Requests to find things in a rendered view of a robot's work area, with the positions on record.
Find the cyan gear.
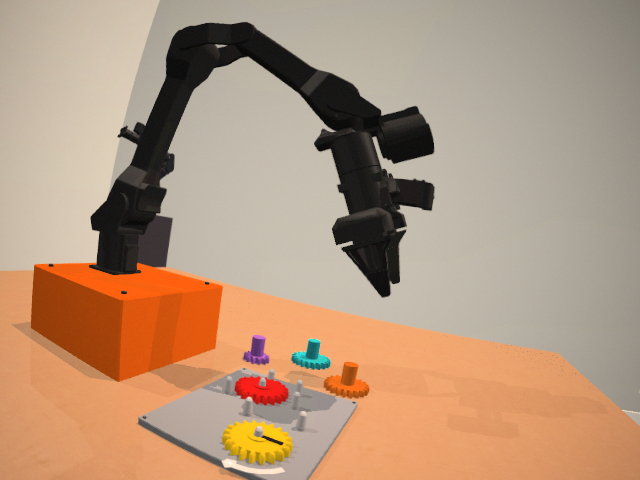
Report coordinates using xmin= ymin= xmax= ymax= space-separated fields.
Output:
xmin=291 ymin=339 xmax=331 ymax=370

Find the purple gear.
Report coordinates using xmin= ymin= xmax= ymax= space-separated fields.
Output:
xmin=243 ymin=335 xmax=270 ymax=365

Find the orange gear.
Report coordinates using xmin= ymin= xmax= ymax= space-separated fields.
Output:
xmin=324 ymin=362 xmax=369 ymax=399

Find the red gear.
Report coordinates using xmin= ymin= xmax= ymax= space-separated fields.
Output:
xmin=235 ymin=376 xmax=289 ymax=406

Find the white curved arrow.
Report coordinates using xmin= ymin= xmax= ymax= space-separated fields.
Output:
xmin=222 ymin=459 xmax=284 ymax=475

